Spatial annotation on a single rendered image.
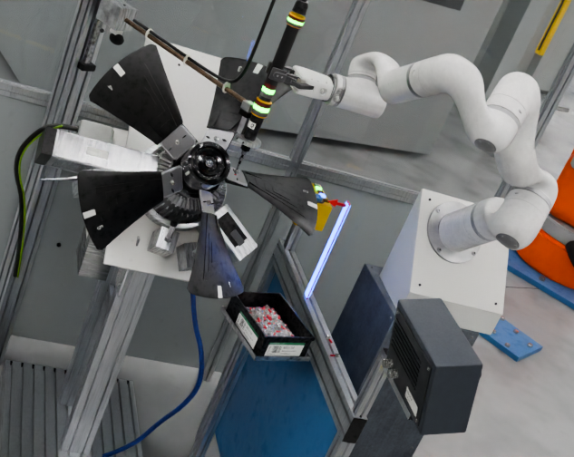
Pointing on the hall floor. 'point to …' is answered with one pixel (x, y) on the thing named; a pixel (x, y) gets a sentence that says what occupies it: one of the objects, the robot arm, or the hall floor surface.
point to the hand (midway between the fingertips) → (276, 72)
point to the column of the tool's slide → (34, 192)
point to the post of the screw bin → (220, 401)
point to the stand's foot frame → (57, 415)
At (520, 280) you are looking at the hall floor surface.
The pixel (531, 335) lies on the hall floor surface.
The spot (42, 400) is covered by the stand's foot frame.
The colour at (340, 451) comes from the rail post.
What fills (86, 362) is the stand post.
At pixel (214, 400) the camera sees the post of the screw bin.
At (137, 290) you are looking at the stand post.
